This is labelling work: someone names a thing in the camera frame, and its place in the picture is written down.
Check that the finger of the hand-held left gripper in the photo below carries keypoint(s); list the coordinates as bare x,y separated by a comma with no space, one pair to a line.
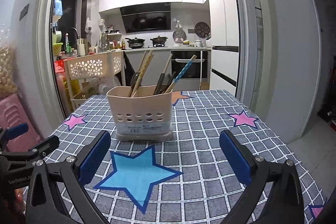
17,130
46,145

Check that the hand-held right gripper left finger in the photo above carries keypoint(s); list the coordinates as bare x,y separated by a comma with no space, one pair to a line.
94,158

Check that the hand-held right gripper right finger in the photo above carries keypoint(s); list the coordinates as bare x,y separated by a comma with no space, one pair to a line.
235,155

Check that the beige plastic utensil holder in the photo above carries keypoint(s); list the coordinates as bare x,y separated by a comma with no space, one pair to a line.
139,106

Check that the blue patterned chopstick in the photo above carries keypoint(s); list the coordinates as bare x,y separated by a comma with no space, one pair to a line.
183,72

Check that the wooden and black chopstick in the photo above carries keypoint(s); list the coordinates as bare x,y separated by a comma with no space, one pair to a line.
168,64

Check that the person's left hand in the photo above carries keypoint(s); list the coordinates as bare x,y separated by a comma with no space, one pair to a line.
19,195

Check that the pink plastic stool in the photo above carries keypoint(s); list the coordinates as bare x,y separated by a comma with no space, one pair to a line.
15,113

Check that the grey checked star tablecloth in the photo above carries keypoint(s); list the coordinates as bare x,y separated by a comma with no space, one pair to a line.
199,129

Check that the clear bag of soybeans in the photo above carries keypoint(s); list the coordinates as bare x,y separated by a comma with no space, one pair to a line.
8,69

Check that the yellow oil bottle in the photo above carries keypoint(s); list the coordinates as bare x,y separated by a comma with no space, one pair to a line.
74,87

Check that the red plastic basket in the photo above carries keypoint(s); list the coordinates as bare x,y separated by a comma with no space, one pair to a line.
59,66

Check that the beige flower-cut storage trolley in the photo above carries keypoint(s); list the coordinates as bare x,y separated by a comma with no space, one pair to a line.
89,66

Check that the green plastic basket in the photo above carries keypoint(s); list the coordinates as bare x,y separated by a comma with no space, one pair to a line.
57,48

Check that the grey kitchen counter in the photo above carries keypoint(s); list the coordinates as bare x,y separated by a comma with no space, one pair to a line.
131,64

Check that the black kitchen faucet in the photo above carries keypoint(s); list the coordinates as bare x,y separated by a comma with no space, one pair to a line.
75,31

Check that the white countertop spice shelf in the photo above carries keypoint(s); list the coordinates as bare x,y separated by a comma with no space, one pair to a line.
111,41

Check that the black wok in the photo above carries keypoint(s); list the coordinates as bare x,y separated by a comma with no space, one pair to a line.
135,41

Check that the white hanging plastic bag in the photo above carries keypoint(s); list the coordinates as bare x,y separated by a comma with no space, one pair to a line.
88,26

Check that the blue hanging bag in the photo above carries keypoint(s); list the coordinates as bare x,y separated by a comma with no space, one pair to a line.
58,6

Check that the round dark hanging tray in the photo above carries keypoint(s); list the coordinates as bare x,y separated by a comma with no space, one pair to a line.
202,29

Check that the round hanging steamer rack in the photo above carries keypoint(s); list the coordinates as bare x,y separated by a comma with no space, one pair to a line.
179,36

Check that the dark lidded pot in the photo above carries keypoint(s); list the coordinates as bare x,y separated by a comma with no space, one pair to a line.
159,39

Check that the white refrigerator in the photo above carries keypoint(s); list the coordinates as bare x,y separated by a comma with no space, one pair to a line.
223,16

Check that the black range hood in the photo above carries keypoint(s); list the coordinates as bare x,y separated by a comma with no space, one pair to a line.
147,20

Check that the white sliding door frame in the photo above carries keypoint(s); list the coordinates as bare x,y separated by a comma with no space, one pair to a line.
44,43

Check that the white pole frame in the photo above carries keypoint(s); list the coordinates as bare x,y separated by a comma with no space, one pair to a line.
201,69

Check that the dark wall switch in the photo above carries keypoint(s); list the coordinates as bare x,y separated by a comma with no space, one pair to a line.
24,12

